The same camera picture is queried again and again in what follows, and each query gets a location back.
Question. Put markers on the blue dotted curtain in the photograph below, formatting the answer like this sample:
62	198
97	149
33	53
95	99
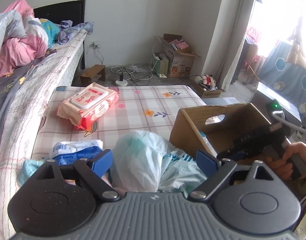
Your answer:
286	79

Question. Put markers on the plaid floral mattress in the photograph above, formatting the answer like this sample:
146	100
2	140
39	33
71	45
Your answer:
147	108

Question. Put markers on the wall power outlet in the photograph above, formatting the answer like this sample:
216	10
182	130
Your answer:
95	45

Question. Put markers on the bed with patterned sheet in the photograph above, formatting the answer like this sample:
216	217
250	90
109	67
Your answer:
24	117

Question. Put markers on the purple cloth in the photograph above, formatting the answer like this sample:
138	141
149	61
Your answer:
67	31

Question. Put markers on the pink wet wipes pack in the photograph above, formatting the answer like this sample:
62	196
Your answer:
85	107

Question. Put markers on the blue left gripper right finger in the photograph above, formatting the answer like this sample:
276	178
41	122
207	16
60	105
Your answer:
206	162

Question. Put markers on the plush doll red white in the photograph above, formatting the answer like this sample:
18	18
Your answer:
209	82

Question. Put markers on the pink grey quilt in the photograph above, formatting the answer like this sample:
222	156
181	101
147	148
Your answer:
22	37

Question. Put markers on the small wooden stool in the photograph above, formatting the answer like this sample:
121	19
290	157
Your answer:
93	74

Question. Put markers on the brown cardboard storage box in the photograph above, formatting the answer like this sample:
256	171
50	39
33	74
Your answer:
213	128

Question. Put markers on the green paper bag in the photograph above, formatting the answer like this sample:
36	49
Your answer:
159	64

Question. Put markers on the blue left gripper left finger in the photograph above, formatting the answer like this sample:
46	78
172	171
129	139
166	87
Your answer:
102	162

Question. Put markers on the black bed headboard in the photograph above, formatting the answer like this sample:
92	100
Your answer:
56	13

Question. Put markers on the light blue towel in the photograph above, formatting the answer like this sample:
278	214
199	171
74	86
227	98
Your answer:
29	167

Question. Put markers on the open cardboard box with items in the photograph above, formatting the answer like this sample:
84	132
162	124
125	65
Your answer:
180	55

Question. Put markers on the white plastic bag bundle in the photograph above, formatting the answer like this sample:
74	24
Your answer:
146	162

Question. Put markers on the low cardboard tray box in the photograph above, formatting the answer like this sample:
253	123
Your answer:
204	93

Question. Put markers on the teal pillow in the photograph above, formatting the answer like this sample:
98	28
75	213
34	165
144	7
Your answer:
51	30

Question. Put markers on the white power strip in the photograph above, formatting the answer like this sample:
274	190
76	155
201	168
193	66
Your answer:
121	83

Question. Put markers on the blue white tissue pack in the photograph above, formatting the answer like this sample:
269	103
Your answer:
66	152

